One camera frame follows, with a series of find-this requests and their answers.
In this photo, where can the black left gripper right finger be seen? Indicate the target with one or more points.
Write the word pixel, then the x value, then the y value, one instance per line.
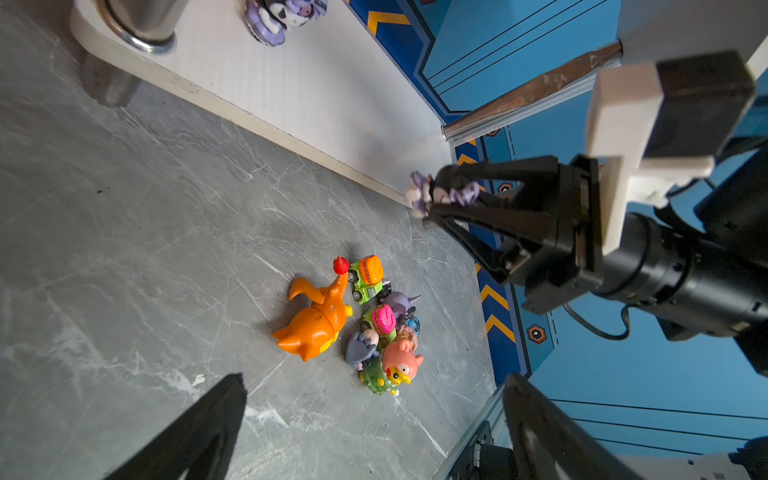
pixel 547 444

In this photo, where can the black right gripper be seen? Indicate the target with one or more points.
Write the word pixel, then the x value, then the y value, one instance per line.
pixel 567 262

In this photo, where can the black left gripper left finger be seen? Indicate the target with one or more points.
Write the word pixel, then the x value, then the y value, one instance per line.
pixel 199 444

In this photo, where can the orange fox toy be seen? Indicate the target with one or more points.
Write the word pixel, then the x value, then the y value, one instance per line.
pixel 315 328

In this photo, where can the purple eared figure toy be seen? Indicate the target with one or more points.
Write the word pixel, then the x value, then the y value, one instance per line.
pixel 401 304

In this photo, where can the green truck orange top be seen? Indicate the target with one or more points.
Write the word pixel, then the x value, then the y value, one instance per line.
pixel 367 280

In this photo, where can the green truck pink top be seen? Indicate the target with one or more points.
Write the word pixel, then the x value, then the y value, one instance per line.
pixel 379 320

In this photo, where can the black purple kuromi figure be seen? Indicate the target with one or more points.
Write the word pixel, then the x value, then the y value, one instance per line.
pixel 269 20

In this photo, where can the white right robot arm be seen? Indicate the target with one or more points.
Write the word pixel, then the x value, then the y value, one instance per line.
pixel 536 223

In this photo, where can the white two-tier metal shelf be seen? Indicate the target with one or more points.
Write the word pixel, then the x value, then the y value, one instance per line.
pixel 330 93

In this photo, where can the pink pig toy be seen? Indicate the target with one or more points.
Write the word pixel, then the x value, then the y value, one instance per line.
pixel 396 365

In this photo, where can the blue small toy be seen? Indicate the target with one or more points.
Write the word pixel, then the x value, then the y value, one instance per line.
pixel 409 323

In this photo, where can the grey donkey toy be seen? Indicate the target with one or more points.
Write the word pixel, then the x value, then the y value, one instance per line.
pixel 362 348

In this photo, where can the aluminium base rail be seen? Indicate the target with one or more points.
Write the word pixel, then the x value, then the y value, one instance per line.
pixel 485 450

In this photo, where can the aluminium corner post right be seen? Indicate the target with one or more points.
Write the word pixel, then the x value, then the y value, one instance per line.
pixel 549 89

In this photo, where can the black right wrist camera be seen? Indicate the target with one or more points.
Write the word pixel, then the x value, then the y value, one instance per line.
pixel 657 125

